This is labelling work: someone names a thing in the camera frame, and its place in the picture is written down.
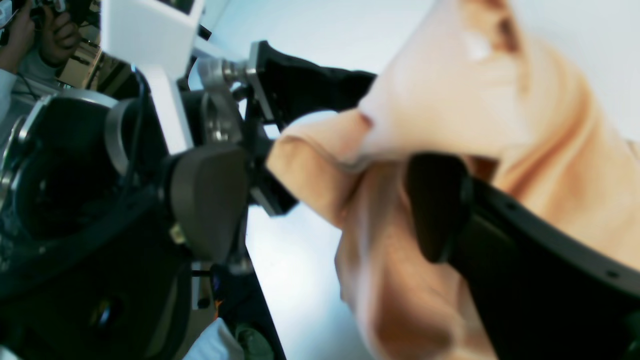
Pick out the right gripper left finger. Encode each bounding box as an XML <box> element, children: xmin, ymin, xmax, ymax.
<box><xmin>1</xmin><ymin>145</ymin><xmax>249</xmax><ymax>360</ymax></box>

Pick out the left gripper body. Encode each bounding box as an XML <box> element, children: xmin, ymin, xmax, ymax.
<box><xmin>97</xmin><ymin>0</ymin><xmax>301</xmax><ymax>218</ymax></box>

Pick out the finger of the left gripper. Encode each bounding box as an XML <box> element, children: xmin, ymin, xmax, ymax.
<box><xmin>257</xmin><ymin>40</ymin><xmax>377</xmax><ymax>128</ymax></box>

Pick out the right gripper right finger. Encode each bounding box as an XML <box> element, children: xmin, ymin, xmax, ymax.
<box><xmin>406</xmin><ymin>153</ymin><xmax>640</xmax><ymax>360</ymax></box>

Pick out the peach orange T-shirt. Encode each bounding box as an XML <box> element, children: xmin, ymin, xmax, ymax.
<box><xmin>266</xmin><ymin>0</ymin><xmax>639</xmax><ymax>360</ymax></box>

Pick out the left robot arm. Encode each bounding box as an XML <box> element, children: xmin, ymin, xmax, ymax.
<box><xmin>1</xmin><ymin>0</ymin><xmax>376</xmax><ymax>297</ymax></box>

